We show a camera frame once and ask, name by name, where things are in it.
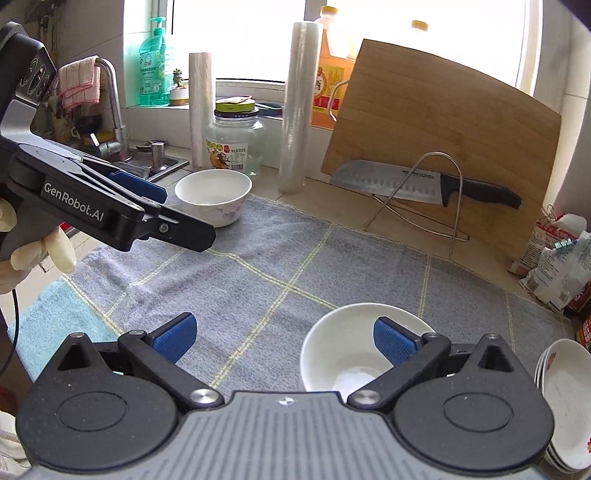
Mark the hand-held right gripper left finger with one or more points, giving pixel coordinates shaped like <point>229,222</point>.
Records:
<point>178,334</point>

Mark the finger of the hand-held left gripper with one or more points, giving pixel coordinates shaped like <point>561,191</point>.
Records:
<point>143,187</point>
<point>189,230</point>

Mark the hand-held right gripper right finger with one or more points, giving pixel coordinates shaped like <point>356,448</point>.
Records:
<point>392,341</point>

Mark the white bowl with pink flowers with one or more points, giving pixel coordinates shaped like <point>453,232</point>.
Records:
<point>212,189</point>
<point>337,341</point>

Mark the person's left hand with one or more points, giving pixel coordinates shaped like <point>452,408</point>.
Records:
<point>55,244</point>

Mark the steel sink knob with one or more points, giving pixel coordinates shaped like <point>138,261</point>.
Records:
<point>158,154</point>

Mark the steel sink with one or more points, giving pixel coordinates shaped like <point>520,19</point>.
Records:
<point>171,159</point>

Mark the steel faucet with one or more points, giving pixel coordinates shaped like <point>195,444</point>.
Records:
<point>113,101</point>

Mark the grey and blue checked towel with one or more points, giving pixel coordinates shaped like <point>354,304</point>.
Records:
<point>277,258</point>

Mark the white paper roll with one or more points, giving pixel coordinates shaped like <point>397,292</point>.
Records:
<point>201,110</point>

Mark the glass jar with dark lid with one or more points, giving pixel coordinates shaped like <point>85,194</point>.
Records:
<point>235,143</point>

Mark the small potted plant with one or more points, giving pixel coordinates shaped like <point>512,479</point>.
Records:
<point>179,92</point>

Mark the pink checked dishcloth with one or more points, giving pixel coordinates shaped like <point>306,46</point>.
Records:
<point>78,83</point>

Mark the green dish soap bottle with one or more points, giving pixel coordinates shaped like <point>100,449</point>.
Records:
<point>154,69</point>

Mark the clear cling film roll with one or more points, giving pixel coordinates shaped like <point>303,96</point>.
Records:
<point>300,106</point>

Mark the red and white bag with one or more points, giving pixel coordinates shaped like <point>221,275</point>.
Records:
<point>538,244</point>

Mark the white printed bag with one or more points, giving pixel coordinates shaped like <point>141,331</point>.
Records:
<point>558,277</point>

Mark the large cooking oil jug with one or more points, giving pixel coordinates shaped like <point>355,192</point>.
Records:
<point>334,69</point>

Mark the bamboo cutting board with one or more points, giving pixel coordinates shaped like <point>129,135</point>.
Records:
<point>438,106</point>

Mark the orange-capped bottle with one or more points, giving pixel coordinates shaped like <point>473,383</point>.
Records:
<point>421,26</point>

